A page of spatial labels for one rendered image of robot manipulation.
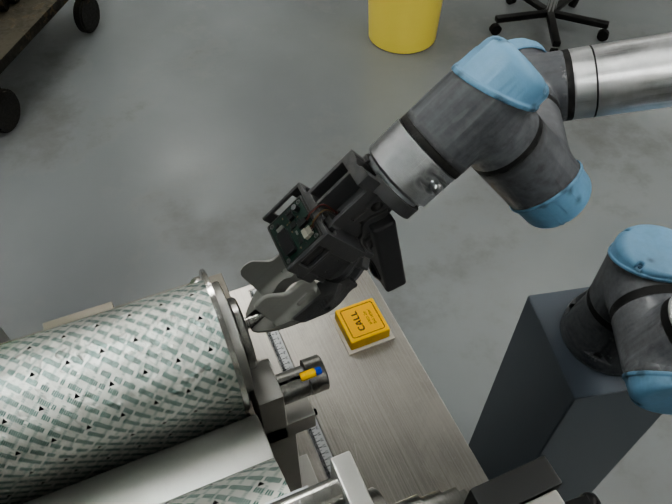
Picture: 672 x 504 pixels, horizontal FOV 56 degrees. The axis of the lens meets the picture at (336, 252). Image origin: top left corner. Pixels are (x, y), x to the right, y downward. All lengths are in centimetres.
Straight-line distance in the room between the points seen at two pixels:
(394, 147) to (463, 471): 55
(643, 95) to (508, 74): 21
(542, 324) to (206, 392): 67
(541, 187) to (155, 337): 37
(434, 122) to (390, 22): 269
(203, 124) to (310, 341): 198
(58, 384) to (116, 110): 256
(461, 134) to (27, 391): 42
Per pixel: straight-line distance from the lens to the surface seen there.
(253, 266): 63
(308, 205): 57
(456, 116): 55
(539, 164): 60
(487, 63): 56
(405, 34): 325
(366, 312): 105
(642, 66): 72
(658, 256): 96
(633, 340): 91
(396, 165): 55
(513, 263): 238
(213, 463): 61
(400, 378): 102
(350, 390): 100
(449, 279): 229
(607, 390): 109
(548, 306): 115
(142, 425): 61
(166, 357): 58
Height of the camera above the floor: 179
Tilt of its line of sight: 50 degrees down
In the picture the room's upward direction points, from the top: straight up
